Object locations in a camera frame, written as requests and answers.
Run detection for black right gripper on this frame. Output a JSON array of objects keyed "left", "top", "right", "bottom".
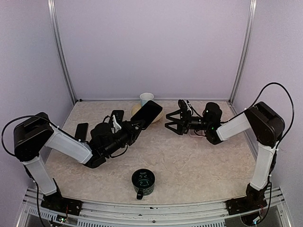
[{"left": 165, "top": 107, "right": 211, "bottom": 134}]

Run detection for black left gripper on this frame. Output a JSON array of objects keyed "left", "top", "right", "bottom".
[{"left": 104, "top": 120, "right": 145, "bottom": 157}]

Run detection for pink phone case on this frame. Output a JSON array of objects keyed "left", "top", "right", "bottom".
[{"left": 189, "top": 130, "right": 204, "bottom": 138}]

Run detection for purple-edged smartphone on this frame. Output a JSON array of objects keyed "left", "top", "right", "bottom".
[{"left": 74, "top": 122, "right": 89, "bottom": 141}]

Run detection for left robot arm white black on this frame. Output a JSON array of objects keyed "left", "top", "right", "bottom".
[{"left": 13, "top": 112, "right": 145, "bottom": 212}]

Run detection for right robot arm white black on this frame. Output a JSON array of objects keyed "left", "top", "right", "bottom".
[{"left": 165, "top": 100, "right": 285, "bottom": 214}]

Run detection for beige plate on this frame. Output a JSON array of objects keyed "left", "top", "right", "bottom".
[{"left": 130, "top": 103, "right": 164, "bottom": 123}]

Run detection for light blue mug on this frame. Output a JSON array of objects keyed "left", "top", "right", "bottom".
[{"left": 139, "top": 92, "right": 154, "bottom": 106}]

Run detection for black mug with green print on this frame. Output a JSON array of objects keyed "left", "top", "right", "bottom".
[{"left": 132, "top": 168, "right": 155, "bottom": 200}]

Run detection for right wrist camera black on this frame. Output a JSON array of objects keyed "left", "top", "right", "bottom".
[{"left": 178, "top": 99, "right": 193, "bottom": 114}]

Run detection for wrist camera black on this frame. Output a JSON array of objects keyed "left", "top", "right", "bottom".
[
  {"left": 111, "top": 115, "right": 122, "bottom": 132},
  {"left": 178, "top": 99, "right": 193, "bottom": 114}
]

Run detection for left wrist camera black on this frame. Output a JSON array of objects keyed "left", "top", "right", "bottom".
[{"left": 111, "top": 115, "right": 122, "bottom": 132}]

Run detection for aluminium front rail frame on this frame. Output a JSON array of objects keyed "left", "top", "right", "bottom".
[{"left": 16, "top": 186, "right": 292, "bottom": 227}]

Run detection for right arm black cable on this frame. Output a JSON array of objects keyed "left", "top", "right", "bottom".
[{"left": 250, "top": 82, "right": 295, "bottom": 142}]

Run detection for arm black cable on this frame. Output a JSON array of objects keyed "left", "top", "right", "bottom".
[
  {"left": 0, "top": 115, "right": 41, "bottom": 158},
  {"left": 250, "top": 82, "right": 295, "bottom": 142}
]

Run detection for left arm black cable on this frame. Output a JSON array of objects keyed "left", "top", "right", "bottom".
[{"left": 0, "top": 115, "right": 41, "bottom": 158}]

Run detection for right aluminium corner post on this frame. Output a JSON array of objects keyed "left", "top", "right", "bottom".
[{"left": 229, "top": 0, "right": 257, "bottom": 104}]

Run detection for aluminium corner post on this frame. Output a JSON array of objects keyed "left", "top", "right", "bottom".
[
  {"left": 229, "top": 0, "right": 257, "bottom": 104},
  {"left": 47, "top": 0, "right": 77, "bottom": 105}
]

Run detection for left aluminium corner post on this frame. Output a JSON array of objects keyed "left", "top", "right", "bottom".
[{"left": 47, "top": 0, "right": 77, "bottom": 105}]

